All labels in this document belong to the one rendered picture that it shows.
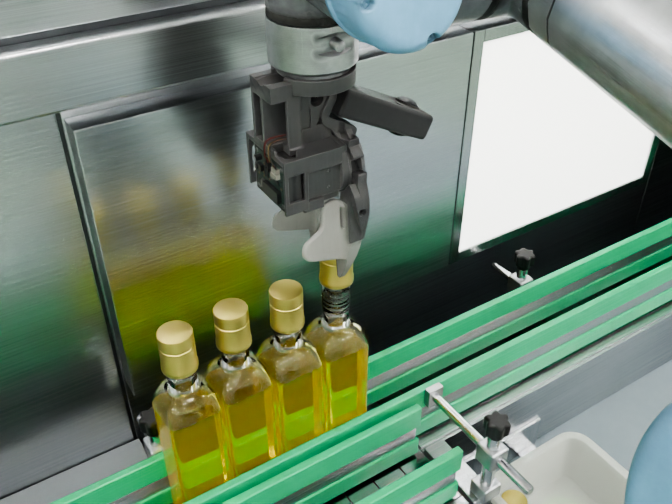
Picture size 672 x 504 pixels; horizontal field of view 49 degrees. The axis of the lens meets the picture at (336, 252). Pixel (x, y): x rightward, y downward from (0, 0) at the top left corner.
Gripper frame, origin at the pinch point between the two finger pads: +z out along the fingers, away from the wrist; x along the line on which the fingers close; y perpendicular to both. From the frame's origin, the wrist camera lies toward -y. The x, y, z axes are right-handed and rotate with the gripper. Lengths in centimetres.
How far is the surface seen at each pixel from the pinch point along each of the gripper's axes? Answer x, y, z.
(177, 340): 1.3, 17.7, 2.2
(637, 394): 7, -52, 44
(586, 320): 3.6, -38.6, 24.6
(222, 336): 0.6, 13.2, 4.5
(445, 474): 13.3, -5.8, 24.4
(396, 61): -12.3, -15.7, -12.4
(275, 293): 0.1, 7.0, 2.2
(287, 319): 1.5, 6.6, 4.7
